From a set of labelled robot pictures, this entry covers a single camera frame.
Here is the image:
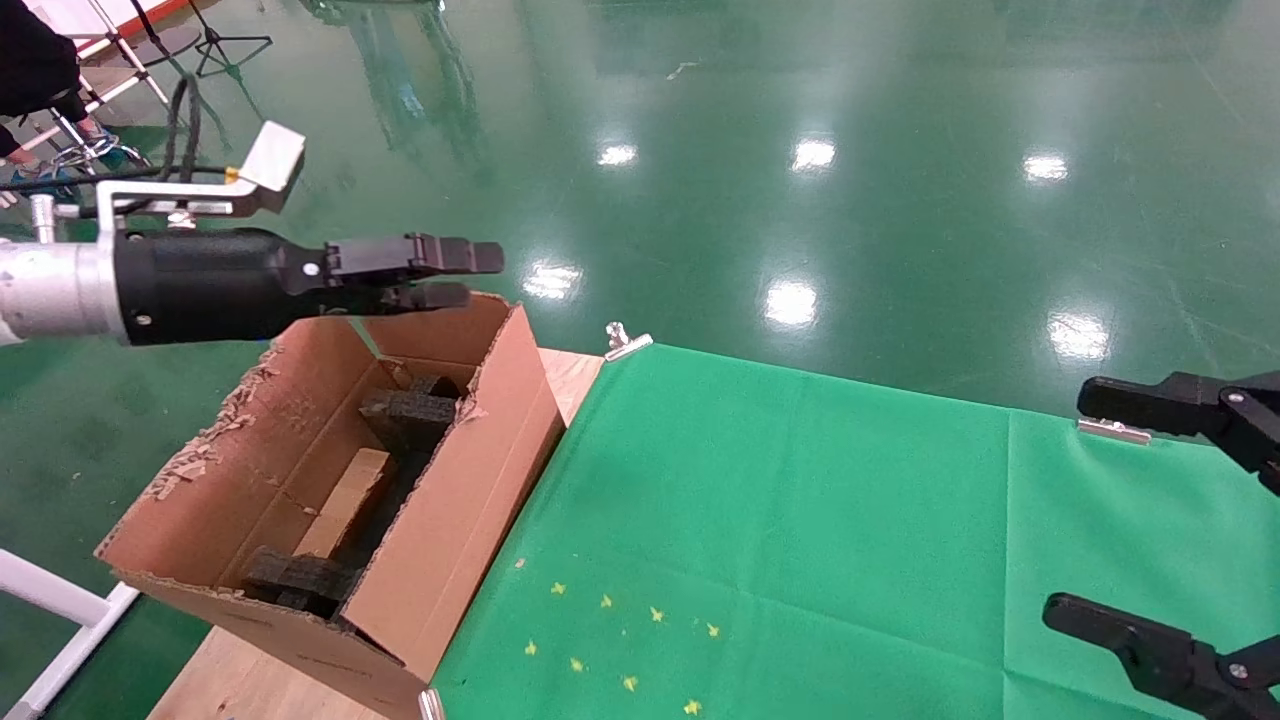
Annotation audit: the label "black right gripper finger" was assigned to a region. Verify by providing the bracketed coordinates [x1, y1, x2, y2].
[1042, 595, 1280, 720]
[1075, 372, 1280, 498]

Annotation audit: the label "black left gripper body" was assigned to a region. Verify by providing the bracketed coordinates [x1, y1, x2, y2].
[114, 227, 333, 347]

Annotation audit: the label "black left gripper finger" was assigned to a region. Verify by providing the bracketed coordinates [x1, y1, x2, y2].
[324, 232, 505, 280]
[320, 281, 472, 317]

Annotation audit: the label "small brown cardboard box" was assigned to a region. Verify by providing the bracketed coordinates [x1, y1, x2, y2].
[294, 447, 397, 560]

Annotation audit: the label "large open cardboard carton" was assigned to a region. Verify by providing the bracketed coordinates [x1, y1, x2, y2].
[95, 292, 566, 720]

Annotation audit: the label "blue shoe cover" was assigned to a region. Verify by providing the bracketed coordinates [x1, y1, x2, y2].
[92, 128, 133, 173]
[10, 160, 81, 201]

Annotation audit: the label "chrome wheeled stool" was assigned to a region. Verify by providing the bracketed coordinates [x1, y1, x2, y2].
[45, 100, 153, 191]

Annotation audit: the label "white stand legs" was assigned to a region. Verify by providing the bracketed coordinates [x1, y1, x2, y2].
[20, 0, 173, 153]

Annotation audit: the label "black tripod stand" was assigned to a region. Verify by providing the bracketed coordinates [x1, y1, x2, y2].
[188, 0, 274, 80]

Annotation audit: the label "black round base stand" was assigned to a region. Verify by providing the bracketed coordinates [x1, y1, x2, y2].
[128, 0, 203, 63]

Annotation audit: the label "person in black clothing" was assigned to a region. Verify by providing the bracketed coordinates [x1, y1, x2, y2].
[0, 0, 91, 163]

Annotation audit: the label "green cloth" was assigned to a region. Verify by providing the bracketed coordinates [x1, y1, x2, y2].
[432, 343, 1280, 720]

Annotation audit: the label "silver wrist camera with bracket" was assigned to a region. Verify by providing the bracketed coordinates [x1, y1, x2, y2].
[30, 120, 307, 243]

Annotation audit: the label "black cable with yellow tag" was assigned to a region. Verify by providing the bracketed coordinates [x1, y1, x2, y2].
[0, 74, 242, 217]

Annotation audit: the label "white metal frame bar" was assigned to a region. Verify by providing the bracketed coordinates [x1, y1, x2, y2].
[0, 548, 142, 720]

